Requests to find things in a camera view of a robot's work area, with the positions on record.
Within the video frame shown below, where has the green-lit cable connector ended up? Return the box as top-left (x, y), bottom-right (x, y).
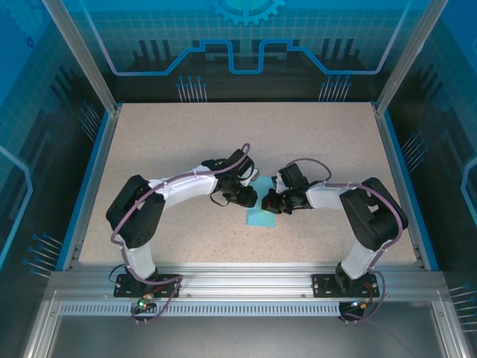
top-left (134, 293), bottom-right (157, 313)

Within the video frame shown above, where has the slotted grey cable duct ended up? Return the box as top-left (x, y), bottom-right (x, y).
top-left (57, 301), bottom-right (377, 318)

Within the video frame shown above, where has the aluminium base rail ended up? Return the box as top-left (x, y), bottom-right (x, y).
top-left (48, 262), bottom-right (445, 300)

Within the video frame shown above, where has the aluminium frame post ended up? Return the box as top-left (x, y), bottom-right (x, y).
top-left (372, 0), bottom-right (451, 116)
top-left (40, 0), bottom-right (123, 116)

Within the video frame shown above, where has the light blue paper sheet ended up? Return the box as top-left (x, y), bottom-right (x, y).
top-left (245, 175), bottom-right (277, 228)

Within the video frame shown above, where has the aluminium table side rail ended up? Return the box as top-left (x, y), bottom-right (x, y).
top-left (55, 103), bottom-right (123, 272)
top-left (371, 103), bottom-right (440, 272)

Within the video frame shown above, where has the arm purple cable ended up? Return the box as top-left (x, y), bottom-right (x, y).
top-left (285, 158), bottom-right (409, 326)
top-left (111, 143), bottom-right (251, 326)

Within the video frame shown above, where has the orange cable connector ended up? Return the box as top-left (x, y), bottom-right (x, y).
top-left (348, 298), bottom-right (375, 313)

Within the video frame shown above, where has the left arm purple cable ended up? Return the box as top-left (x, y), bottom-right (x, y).
top-left (111, 143), bottom-right (251, 326)

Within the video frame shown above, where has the metal tray panel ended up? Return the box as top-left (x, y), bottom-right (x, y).
top-left (20, 289), bottom-right (473, 358)

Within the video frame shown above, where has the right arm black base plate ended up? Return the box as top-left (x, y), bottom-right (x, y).
top-left (311, 271), bottom-right (380, 298)

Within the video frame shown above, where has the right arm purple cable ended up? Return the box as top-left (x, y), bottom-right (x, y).
top-left (285, 158), bottom-right (409, 326)

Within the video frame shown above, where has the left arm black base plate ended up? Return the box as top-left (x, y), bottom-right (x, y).
top-left (113, 273), bottom-right (183, 298)

